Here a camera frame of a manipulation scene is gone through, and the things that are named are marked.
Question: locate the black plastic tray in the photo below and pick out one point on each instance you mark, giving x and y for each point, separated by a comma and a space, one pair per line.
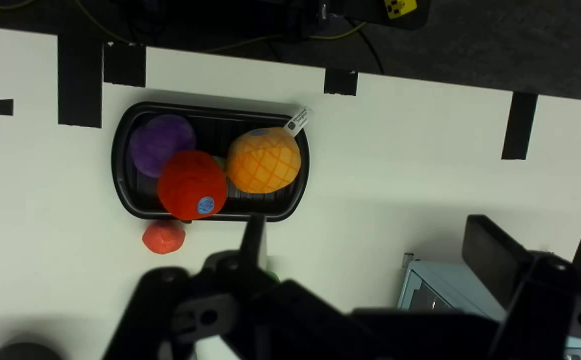
216, 127

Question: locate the small black tape square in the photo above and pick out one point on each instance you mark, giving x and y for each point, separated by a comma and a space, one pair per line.
341, 82

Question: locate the purple plush fruit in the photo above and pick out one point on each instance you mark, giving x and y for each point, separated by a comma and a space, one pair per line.
161, 142

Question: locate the orange plush fruit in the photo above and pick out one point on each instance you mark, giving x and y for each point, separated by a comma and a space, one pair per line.
263, 161

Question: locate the red plush apple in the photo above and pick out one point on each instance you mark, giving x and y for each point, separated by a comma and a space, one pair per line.
186, 183

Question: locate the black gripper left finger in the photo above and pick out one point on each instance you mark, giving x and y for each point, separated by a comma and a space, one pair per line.
191, 312

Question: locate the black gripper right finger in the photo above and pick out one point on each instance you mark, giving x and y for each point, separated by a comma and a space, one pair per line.
551, 306

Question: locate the light blue toaster oven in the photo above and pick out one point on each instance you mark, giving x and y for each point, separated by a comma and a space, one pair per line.
444, 280

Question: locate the long wide black tape strip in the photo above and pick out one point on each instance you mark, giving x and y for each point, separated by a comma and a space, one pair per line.
81, 81

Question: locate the yellow black hand tool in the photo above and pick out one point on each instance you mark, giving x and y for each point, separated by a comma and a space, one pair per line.
402, 6

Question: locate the short wide black tape strip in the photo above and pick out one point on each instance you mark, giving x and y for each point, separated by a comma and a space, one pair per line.
125, 62

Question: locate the long thin black tape strip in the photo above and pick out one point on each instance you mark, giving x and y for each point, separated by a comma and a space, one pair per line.
520, 127

